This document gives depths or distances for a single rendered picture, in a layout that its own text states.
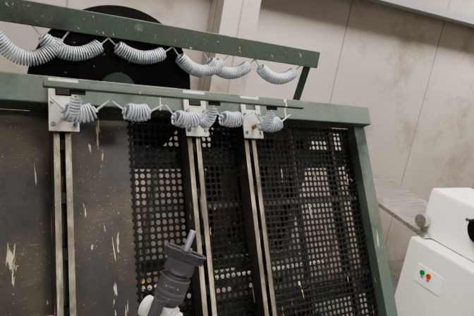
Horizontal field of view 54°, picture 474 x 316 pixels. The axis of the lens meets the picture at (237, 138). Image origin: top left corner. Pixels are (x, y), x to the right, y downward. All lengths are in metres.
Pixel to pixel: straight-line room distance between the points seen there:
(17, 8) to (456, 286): 3.13
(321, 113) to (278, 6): 1.89
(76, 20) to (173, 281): 1.28
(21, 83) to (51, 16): 0.55
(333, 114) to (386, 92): 2.56
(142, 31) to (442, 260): 2.58
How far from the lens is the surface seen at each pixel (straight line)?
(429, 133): 5.47
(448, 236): 3.78
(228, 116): 1.82
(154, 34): 2.31
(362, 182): 2.47
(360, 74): 4.63
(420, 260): 3.79
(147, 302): 1.43
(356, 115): 2.47
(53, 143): 1.69
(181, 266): 1.37
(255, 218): 1.96
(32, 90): 1.70
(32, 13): 2.17
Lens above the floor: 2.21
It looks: 12 degrees down
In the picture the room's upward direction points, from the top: 10 degrees clockwise
